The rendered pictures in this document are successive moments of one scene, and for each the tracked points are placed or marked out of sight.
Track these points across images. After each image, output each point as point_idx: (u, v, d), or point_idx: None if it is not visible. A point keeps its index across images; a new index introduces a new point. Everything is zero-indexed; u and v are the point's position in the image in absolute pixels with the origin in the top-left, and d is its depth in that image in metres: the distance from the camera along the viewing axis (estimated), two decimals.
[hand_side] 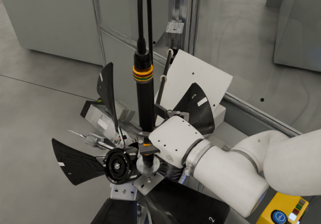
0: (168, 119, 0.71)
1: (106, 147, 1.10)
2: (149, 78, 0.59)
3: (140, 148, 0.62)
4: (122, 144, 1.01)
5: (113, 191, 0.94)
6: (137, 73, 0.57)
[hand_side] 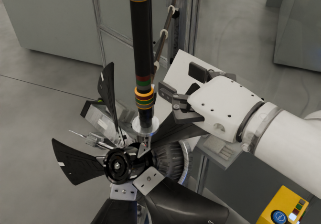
0: (208, 82, 0.53)
1: (106, 147, 1.10)
2: None
3: (176, 114, 0.45)
4: (144, 140, 0.96)
5: (102, 159, 0.98)
6: None
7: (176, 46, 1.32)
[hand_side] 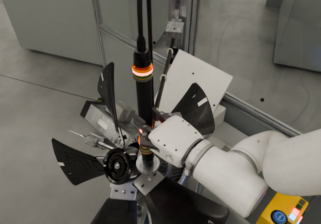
0: (161, 121, 0.70)
1: (106, 147, 1.10)
2: (149, 76, 0.58)
3: (141, 140, 0.64)
4: None
5: (102, 159, 0.98)
6: (136, 71, 0.57)
7: None
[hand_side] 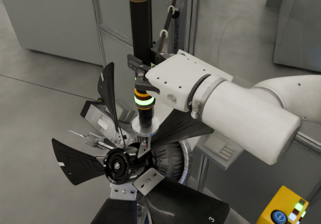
0: None
1: (106, 147, 1.10)
2: None
3: (137, 80, 0.51)
4: (144, 140, 0.96)
5: (102, 159, 0.98)
6: None
7: (176, 46, 1.32)
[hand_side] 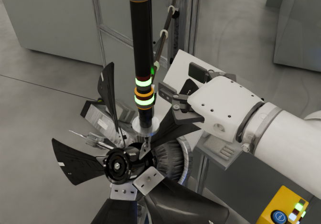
0: (208, 82, 0.53)
1: (106, 147, 1.10)
2: None
3: (176, 115, 0.45)
4: (155, 170, 0.92)
5: (120, 134, 0.95)
6: None
7: (176, 46, 1.32)
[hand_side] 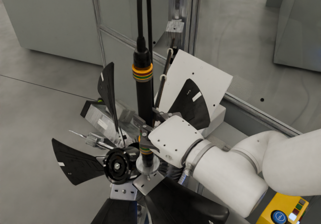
0: (161, 121, 0.70)
1: (106, 147, 1.10)
2: (149, 76, 0.58)
3: (141, 140, 0.64)
4: None
5: (120, 134, 0.95)
6: (136, 71, 0.57)
7: None
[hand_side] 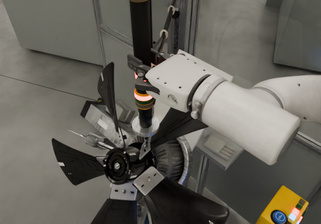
0: None
1: (106, 147, 1.10)
2: None
3: (137, 80, 0.51)
4: (155, 170, 0.92)
5: (120, 134, 0.95)
6: None
7: (176, 46, 1.32)
